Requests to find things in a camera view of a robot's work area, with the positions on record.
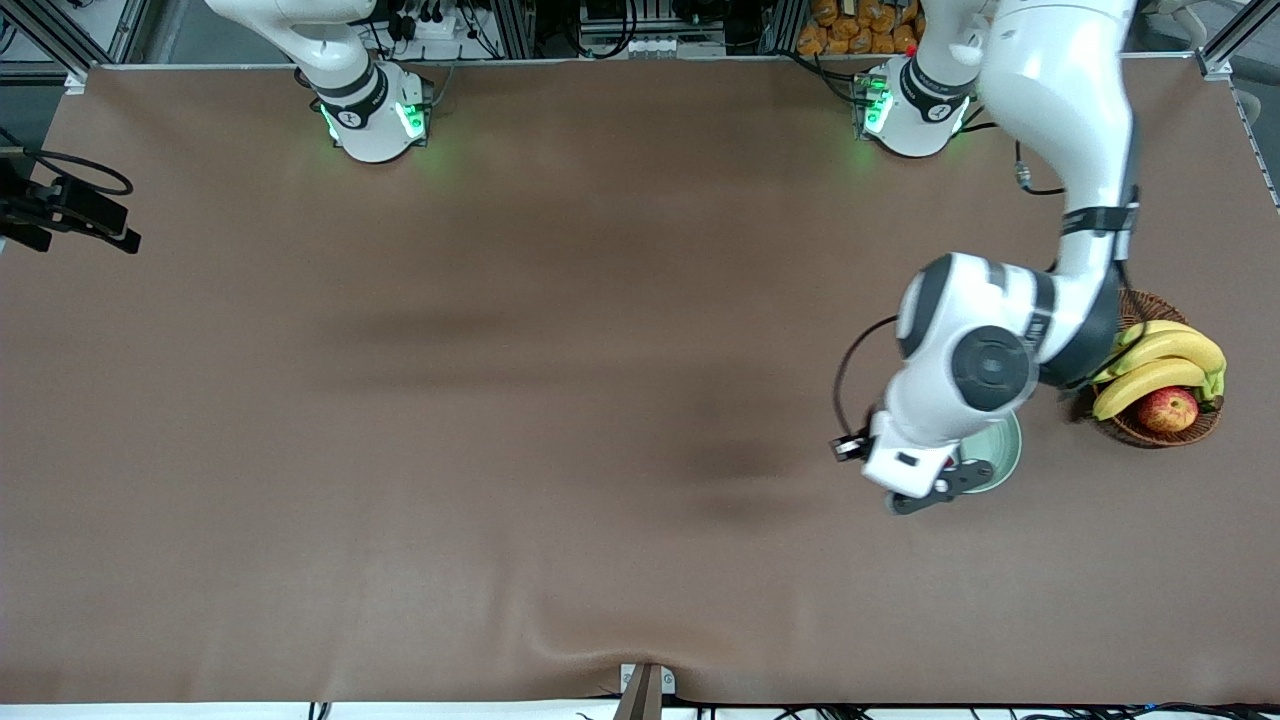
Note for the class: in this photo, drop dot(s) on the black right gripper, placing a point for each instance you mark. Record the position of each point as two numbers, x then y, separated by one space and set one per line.
38 211

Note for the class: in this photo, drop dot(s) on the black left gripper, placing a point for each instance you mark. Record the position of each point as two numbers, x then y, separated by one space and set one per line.
853 452

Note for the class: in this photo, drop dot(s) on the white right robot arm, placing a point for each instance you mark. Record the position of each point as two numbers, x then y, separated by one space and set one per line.
365 110

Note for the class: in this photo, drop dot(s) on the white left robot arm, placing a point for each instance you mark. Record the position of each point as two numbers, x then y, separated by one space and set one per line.
1060 90

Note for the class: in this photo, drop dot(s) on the pale green round plate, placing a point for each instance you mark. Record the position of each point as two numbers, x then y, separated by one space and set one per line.
1005 455

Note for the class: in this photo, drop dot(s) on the small greenish banana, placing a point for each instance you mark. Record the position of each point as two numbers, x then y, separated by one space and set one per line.
1108 377

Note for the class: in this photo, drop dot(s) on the yellow banana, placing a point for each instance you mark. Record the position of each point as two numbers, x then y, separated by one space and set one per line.
1180 347
1150 383
1165 327

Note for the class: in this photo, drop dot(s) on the red apple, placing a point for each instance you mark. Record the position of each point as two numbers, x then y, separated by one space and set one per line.
1167 410

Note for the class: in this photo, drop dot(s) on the brown wicker basket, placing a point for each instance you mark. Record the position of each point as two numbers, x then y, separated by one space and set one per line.
1155 305

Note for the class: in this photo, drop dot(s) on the large table cover mat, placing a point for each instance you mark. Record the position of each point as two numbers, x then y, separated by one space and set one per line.
500 550

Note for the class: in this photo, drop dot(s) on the white power strip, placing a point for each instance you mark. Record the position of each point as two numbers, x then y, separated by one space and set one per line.
430 27

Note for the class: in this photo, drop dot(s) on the bag of orange bread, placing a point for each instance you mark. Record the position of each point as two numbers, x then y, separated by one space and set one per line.
850 28

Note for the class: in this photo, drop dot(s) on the white terminal block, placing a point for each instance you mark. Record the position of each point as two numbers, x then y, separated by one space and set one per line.
665 46

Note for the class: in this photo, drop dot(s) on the aluminium frame post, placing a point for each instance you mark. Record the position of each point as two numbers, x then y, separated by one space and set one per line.
785 25
130 30
512 28

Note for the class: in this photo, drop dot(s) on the metal table edge bracket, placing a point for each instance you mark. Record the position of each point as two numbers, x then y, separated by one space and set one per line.
645 685

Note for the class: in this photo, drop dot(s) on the aluminium frame corner bar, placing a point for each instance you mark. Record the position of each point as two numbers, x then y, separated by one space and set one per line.
1215 65

